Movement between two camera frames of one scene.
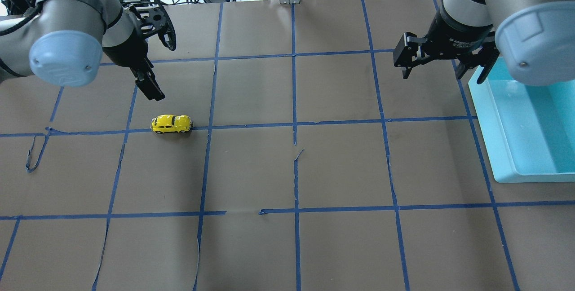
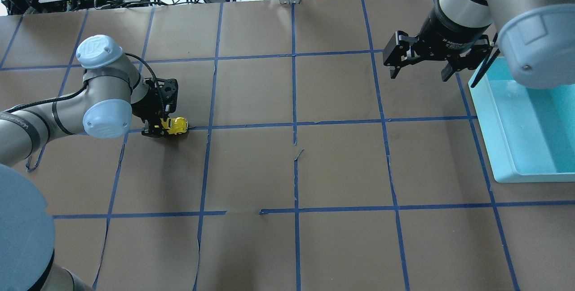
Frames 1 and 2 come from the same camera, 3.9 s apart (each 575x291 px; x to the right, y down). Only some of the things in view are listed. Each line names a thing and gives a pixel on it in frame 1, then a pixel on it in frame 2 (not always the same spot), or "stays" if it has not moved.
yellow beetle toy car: [171, 123] stays
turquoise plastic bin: [528, 130] stays
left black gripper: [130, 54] to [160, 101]
